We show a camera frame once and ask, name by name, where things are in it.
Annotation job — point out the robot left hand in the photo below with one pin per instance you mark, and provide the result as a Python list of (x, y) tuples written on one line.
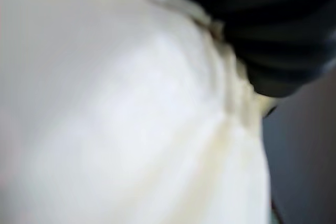
[(275, 24)]

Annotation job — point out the white round vegetable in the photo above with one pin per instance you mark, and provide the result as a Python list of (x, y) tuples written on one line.
[(118, 108)]

